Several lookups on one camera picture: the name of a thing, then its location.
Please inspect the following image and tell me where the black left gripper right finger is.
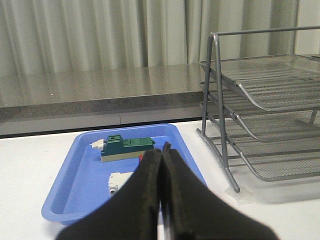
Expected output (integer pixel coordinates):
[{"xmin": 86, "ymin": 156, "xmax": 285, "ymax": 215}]
[{"xmin": 159, "ymin": 142, "xmax": 278, "ymax": 240}]

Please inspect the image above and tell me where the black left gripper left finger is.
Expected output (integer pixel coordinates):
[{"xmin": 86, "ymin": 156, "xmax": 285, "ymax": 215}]
[{"xmin": 56, "ymin": 149, "xmax": 162, "ymax": 240}]

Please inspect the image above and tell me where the silver mesh tray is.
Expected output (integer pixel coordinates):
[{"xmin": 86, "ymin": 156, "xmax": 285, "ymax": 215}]
[
  {"xmin": 198, "ymin": 53, "xmax": 320, "ymax": 112},
  {"xmin": 223, "ymin": 89, "xmax": 320, "ymax": 142},
  {"xmin": 207, "ymin": 113, "xmax": 320, "ymax": 182}
]

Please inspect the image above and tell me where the blue plastic tray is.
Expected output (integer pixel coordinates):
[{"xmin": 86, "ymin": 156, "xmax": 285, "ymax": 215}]
[{"xmin": 41, "ymin": 124, "xmax": 204, "ymax": 225}]

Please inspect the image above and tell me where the clear tape patch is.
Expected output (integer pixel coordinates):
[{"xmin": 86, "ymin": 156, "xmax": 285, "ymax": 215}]
[{"xmin": 224, "ymin": 187, "xmax": 256, "ymax": 206}]

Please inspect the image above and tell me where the silver rack frame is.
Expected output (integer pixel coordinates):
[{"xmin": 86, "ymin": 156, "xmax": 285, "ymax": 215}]
[{"xmin": 198, "ymin": 32, "xmax": 320, "ymax": 192}]

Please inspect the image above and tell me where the green terminal block module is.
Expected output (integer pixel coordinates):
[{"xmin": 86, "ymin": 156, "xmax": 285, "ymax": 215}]
[{"xmin": 91, "ymin": 134, "xmax": 156, "ymax": 163}]

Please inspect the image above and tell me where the grey steel back counter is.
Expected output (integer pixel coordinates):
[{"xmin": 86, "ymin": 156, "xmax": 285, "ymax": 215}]
[{"xmin": 0, "ymin": 64, "xmax": 205, "ymax": 136}]

